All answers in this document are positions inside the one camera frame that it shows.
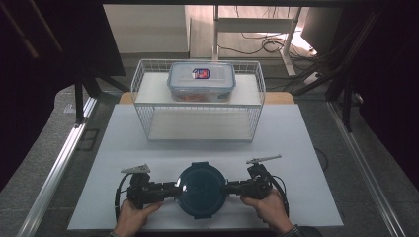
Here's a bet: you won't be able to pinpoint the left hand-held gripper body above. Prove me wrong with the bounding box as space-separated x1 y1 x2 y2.
120 163 166 210

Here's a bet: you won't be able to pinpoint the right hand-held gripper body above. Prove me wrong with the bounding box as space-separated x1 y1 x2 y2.
241 154 283 200

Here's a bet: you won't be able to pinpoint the round dark blue container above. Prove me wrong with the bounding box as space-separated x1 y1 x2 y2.
176 161 229 220

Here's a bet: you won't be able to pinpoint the white wire rack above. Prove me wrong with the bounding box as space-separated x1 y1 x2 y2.
130 58 267 143

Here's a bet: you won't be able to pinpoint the clear rectangular food container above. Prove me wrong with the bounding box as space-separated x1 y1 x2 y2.
166 61 237 103

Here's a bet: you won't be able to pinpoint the person's right hand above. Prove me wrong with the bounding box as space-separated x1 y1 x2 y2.
239 188 294 235

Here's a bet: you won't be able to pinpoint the person's left hand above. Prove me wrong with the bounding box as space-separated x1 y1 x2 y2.
114 197 164 237

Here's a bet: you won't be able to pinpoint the wooden board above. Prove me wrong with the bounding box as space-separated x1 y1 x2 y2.
118 91 295 106

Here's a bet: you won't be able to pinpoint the black metal stand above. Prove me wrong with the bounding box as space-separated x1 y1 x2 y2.
72 67 131 128
324 65 365 133

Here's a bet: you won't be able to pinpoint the white cabinet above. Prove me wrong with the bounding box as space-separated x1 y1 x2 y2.
103 4 192 56

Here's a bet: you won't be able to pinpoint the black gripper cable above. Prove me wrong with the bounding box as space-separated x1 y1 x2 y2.
114 172 134 222
261 166 291 219

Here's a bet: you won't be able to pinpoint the aluminium rail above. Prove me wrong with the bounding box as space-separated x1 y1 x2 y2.
16 96 99 237
326 100 401 237

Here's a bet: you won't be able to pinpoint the black floor cables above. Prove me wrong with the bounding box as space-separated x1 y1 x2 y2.
216 5 317 57

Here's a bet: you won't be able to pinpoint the white metal desk frame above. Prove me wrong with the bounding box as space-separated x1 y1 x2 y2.
211 4 303 77

